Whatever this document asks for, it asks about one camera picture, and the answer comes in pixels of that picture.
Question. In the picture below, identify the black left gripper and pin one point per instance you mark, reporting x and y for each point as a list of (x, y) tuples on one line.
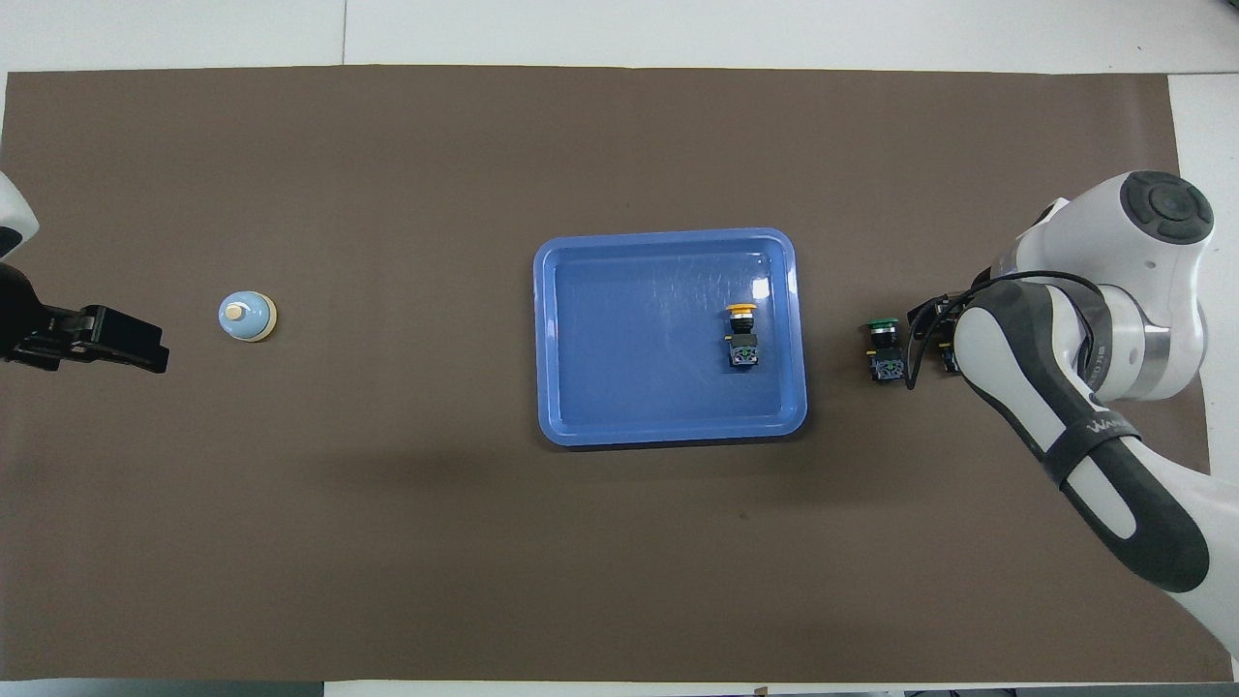
[(19, 324)]

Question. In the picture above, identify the red mushroom push button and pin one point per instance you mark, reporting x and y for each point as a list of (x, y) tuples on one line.
[(945, 360)]

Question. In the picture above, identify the green mushroom push button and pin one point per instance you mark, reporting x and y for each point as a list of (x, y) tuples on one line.
[(885, 366)]

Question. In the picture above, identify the light blue call bell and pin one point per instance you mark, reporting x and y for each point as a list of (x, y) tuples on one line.
[(247, 319)]

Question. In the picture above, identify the yellow mushroom push button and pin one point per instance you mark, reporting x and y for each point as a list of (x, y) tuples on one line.
[(743, 350)]

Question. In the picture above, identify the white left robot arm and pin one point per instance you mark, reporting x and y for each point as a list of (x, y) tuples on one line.
[(12, 218)]

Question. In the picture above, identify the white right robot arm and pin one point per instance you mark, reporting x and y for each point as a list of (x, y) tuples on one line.
[(1026, 378)]

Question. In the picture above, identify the blue plastic tray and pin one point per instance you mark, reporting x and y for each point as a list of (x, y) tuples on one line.
[(639, 368)]

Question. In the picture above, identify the brown table mat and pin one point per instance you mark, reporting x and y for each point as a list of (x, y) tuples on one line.
[(387, 532)]

